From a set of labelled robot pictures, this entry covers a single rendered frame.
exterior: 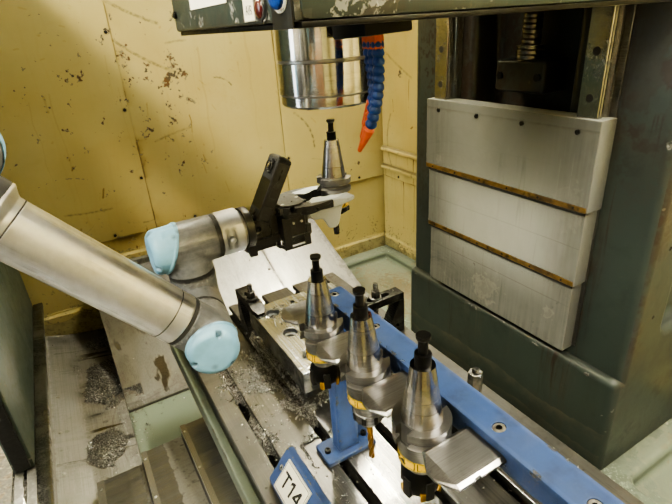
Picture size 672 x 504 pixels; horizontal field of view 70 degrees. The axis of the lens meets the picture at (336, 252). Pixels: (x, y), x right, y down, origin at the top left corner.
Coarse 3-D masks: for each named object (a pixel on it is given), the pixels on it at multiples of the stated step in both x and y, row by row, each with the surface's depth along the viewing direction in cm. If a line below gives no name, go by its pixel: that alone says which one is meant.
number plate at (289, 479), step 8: (288, 464) 80; (288, 472) 79; (296, 472) 78; (280, 480) 79; (288, 480) 78; (296, 480) 77; (280, 488) 79; (288, 488) 78; (296, 488) 76; (304, 488) 75; (280, 496) 78; (288, 496) 77; (296, 496) 76; (304, 496) 74
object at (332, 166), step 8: (328, 144) 85; (336, 144) 86; (328, 152) 86; (336, 152) 86; (328, 160) 86; (336, 160) 86; (328, 168) 87; (336, 168) 87; (328, 176) 87; (336, 176) 87; (344, 176) 88
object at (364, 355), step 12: (360, 324) 56; (372, 324) 56; (348, 336) 58; (360, 336) 56; (372, 336) 57; (348, 348) 58; (360, 348) 57; (372, 348) 57; (348, 360) 58; (360, 360) 57; (372, 360) 57; (360, 372) 58
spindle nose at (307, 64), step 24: (288, 48) 74; (312, 48) 73; (336, 48) 73; (360, 48) 75; (288, 72) 76; (312, 72) 74; (336, 72) 74; (360, 72) 76; (288, 96) 78; (312, 96) 76; (336, 96) 76; (360, 96) 78
